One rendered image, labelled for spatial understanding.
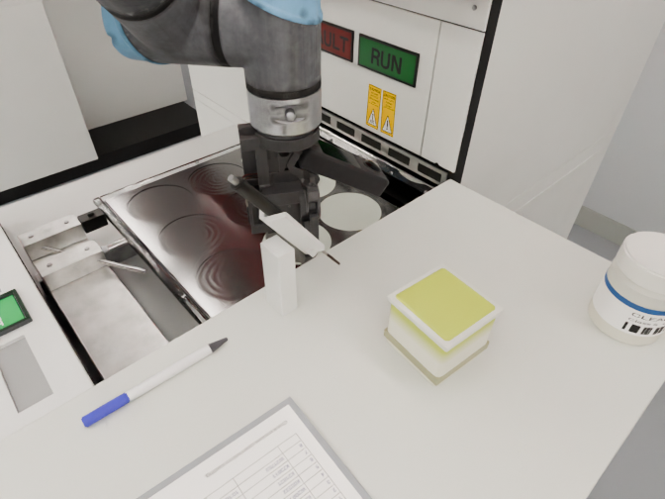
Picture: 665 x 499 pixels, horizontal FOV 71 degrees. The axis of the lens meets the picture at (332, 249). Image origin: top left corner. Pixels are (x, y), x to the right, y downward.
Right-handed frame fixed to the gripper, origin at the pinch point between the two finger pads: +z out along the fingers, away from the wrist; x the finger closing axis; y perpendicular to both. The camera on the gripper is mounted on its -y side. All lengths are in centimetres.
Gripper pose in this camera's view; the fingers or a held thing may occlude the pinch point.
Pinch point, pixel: (309, 260)
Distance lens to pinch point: 63.5
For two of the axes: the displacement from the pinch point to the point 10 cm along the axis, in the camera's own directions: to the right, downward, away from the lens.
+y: -9.8, 1.3, -1.7
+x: 2.1, 6.5, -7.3
